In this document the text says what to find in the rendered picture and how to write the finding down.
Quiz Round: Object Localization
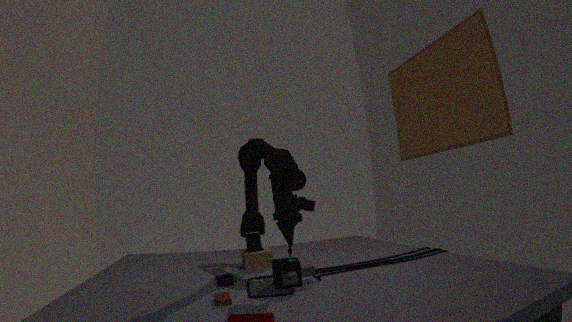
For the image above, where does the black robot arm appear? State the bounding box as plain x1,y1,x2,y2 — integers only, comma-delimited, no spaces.
238,138,315,253

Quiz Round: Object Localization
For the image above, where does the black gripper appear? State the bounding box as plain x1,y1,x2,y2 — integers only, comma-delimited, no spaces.
273,192,303,245

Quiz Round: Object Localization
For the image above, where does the red rectangular block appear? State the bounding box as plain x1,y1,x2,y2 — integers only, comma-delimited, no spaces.
227,313,274,322

